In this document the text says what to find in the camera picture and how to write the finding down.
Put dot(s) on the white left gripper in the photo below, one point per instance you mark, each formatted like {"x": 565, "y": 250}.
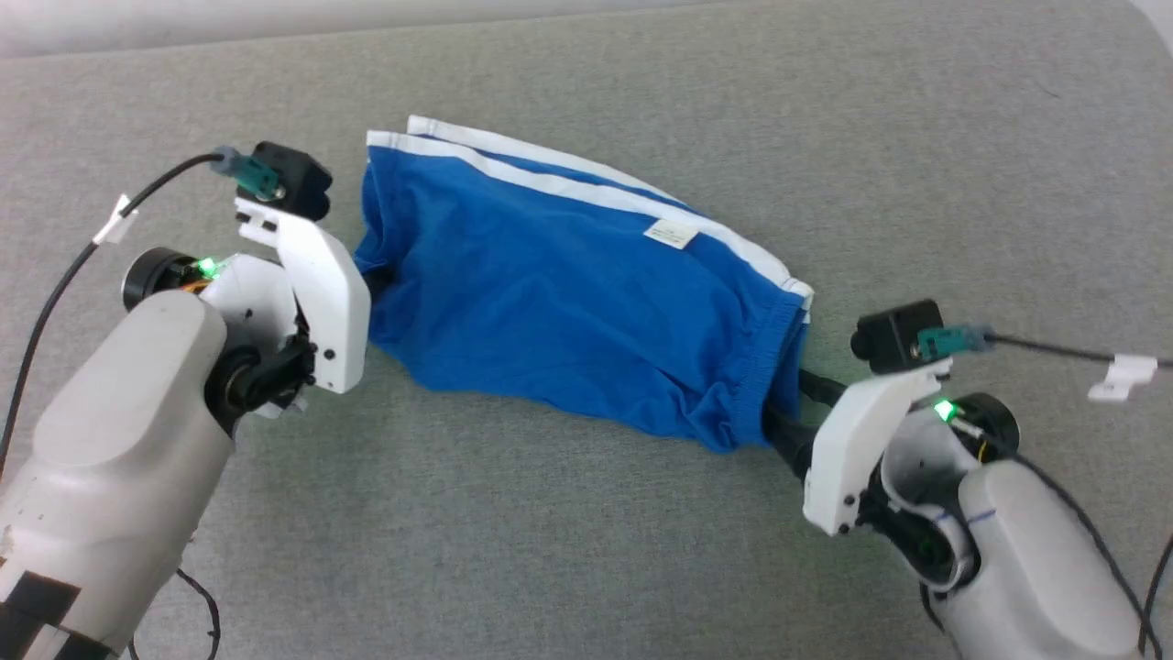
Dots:
{"x": 325, "y": 293}

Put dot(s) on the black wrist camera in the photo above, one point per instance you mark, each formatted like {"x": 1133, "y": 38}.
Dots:
{"x": 884, "y": 339}
{"x": 291, "y": 179}

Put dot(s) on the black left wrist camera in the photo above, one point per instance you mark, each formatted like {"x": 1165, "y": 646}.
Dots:
{"x": 291, "y": 179}

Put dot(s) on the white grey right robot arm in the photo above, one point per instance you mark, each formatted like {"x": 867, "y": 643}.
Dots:
{"x": 1026, "y": 559}

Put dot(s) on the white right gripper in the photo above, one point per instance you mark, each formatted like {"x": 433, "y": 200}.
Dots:
{"x": 852, "y": 449}

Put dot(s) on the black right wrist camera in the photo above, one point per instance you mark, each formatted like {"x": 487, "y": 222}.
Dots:
{"x": 884, "y": 339}

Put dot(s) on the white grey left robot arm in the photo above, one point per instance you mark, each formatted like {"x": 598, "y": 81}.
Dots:
{"x": 119, "y": 458}

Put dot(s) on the blue shorts with white stripes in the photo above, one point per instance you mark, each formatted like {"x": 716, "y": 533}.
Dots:
{"x": 568, "y": 293}

